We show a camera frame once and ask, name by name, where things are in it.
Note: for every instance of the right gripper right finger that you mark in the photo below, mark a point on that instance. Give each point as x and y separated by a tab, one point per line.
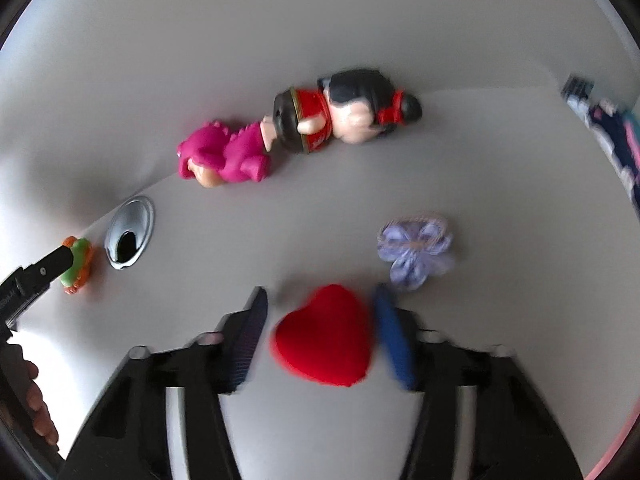
515	435

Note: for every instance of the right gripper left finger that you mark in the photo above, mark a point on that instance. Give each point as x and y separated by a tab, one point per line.
160	417

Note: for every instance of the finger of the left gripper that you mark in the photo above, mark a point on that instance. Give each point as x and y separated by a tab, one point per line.
42	273

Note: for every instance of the red heart plush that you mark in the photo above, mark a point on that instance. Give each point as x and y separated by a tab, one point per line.
328	340

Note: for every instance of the pink dinosaur toy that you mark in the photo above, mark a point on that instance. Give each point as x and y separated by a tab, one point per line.
217	154

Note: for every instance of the person's left hand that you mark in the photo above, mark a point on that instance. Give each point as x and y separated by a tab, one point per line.
41	418

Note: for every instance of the green orange turtle toy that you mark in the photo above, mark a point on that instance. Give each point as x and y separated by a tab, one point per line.
75	278

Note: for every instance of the purple bow hair clip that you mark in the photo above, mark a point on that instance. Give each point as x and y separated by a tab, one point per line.
417	248

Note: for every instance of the dark navy patterned garment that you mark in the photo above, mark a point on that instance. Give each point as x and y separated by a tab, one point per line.
616	133

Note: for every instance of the red dress doll figurine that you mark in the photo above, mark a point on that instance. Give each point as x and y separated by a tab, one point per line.
354	106

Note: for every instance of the silver desk cable grommet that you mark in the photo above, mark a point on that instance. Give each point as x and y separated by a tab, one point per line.
129	232

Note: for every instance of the black wall socket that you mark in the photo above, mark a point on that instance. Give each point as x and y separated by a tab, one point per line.
577	88

